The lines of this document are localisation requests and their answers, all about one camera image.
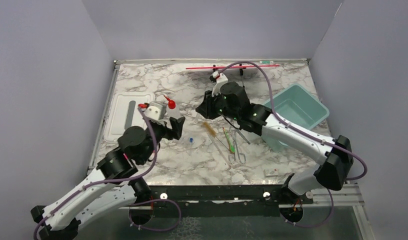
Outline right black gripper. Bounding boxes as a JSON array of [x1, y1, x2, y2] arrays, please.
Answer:
[[196, 88, 240, 122]]

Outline blue-capped test tube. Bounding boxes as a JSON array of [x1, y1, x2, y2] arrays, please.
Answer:
[[187, 137, 195, 155]]

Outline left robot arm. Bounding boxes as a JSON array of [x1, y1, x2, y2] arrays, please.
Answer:
[[30, 116, 185, 240]]

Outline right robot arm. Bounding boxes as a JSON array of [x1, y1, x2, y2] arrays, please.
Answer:
[[195, 82, 354, 204]]

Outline brown bottle brush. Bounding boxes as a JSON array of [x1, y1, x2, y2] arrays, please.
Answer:
[[202, 121, 217, 138]]

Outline red-capped wash bottle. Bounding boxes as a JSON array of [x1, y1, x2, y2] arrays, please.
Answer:
[[164, 95, 181, 119]]

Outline glass stirring rod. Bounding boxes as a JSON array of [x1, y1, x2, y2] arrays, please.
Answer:
[[207, 132, 230, 166]]

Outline red rod on stand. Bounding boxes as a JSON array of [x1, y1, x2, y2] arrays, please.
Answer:
[[185, 64, 281, 71]]

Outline metal scissors forceps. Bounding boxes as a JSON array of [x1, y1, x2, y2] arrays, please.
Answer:
[[228, 129, 247, 165]]

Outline white plastic lid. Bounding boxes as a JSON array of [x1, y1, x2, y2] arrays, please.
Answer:
[[103, 91, 155, 143]]

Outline small green-white tube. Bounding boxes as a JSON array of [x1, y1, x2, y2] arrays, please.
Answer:
[[259, 60, 274, 65]]

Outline teal plastic bin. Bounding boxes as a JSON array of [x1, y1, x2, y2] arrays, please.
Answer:
[[261, 83, 330, 153]]

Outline small white label box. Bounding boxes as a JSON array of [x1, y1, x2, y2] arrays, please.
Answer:
[[263, 168, 279, 178]]

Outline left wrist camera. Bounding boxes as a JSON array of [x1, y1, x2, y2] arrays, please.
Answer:
[[143, 101, 167, 125]]

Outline green handled tool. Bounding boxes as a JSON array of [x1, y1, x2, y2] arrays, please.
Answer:
[[222, 127, 235, 154]]

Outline black wire stand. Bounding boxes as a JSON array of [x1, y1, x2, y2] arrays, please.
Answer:
[[210, 63, 245, 88]]

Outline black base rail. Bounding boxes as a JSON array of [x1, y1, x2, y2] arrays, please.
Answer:
[[136, 184, 314, 218]]

